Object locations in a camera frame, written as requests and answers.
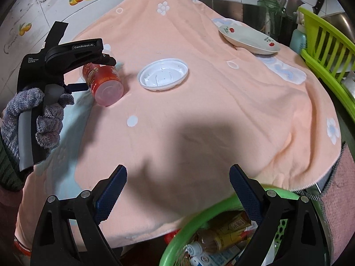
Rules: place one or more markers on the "pink dish cloth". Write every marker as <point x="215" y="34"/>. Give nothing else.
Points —
<point x="337" y="202"/>

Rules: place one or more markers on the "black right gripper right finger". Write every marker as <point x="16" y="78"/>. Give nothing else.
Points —
<point x="303" y="241"/>

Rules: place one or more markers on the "gold red drink bottle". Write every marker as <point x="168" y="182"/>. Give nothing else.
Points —
<point x="223" y="232"/>

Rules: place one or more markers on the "green plastic trash basket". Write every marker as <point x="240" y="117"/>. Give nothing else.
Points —
<point x="175" y="248"/>

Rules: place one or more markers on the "green utensil holder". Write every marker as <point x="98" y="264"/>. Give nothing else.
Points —
<point x="277" y="23"/>

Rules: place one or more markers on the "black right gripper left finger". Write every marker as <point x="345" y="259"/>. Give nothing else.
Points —
<point x="53" y="242"/>

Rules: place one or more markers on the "white floral plate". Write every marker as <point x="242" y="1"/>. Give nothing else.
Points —
<point x="250" y="39"/>

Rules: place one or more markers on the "peach flower towel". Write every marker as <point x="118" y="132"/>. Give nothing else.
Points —
<point x="178" y="145"/>

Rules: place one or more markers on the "white plastic lid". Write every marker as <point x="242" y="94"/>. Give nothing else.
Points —
<point x="163" y="74"/>

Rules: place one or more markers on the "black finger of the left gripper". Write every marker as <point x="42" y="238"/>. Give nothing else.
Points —
<point x="76" y="87"/>

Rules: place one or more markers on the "black handled knife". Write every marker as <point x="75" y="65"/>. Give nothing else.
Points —
<point x="317" y="7"/>

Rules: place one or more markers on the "grey knit gloved hand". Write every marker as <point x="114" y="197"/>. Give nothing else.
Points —
<point x="48" y="126"/>

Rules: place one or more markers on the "red plastic cup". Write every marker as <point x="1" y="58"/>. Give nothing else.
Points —
<point x="104" y="82"/>

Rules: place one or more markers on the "lime green dish rack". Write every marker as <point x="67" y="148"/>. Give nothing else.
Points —
<point x="329" y="54"/>

